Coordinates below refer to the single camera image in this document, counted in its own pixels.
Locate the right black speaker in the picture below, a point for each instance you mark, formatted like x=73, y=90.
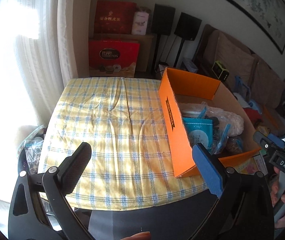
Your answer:
x=187, y=27

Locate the left black speaker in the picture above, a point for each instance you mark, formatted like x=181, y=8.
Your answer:
x=162, y=20

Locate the beige plush pillow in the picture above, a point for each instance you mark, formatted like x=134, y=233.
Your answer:
x=219, y=117

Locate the yellow plaid tablecloth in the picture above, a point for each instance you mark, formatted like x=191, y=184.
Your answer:
x=122, y=120

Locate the brown sofa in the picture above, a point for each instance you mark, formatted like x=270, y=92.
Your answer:
x=266, y=86

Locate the white curtain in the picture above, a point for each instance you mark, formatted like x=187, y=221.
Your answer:
x=43, y=45

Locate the red chocolate gift box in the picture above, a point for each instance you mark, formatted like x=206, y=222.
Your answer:
x=112, y=57

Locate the black speaker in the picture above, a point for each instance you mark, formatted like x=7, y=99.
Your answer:
x=187, y=27
x=162, y=20

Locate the green black cube device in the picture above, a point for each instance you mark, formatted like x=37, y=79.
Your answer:
x=220, y=71

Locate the tall red gift bag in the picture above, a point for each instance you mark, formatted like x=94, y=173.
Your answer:
x=114, y=17

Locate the framed wall painting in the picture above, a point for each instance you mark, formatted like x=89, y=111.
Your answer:
x=268, y=15

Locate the blue snack packet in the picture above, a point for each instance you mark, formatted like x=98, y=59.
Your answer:
x=199, y=130

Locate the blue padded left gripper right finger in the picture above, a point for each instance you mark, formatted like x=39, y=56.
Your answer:
x=243, y=209

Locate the blue strap bag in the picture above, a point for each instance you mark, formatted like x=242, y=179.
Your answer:
x=245, y=92

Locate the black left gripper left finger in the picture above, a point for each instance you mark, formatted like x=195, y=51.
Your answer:
x=27, y=217

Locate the orange cardboard box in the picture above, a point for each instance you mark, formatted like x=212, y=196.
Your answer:
x=181, y=86

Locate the white tissue pack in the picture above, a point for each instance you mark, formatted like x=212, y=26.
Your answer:
x=140, y=21

